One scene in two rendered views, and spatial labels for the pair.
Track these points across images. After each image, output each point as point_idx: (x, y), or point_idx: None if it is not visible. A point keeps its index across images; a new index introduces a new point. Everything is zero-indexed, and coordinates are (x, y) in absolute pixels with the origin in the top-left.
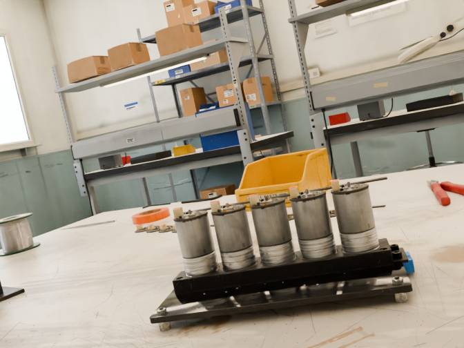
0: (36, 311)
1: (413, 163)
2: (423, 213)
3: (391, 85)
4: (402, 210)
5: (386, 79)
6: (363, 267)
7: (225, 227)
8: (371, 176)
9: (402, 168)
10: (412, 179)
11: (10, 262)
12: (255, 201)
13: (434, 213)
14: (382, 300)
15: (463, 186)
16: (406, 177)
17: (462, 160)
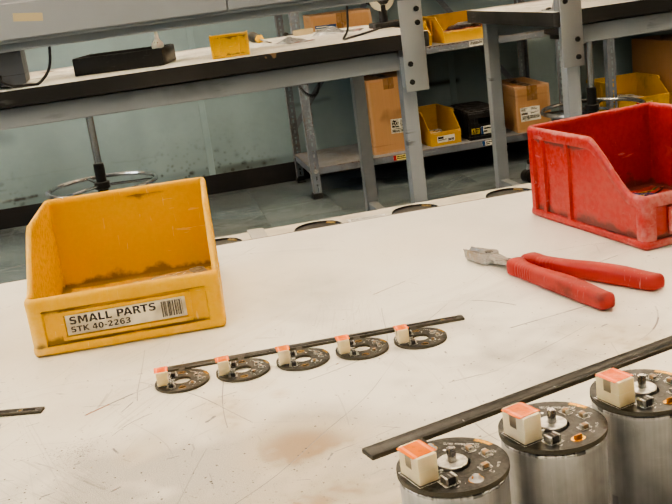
0: None
1: (52, 175)
2: (590, 331)
3: (49, 19)
4: (524, 326)
5: (39, 5)
6: None
7: (583, 487)
8: (276, 236)
9: (31, 186)
10: (398, 243)
11: None
12: (631, 394)
13: (618, 332)
14: None
15: (597, 264)
16: (372, 238)
17: (141, 168)
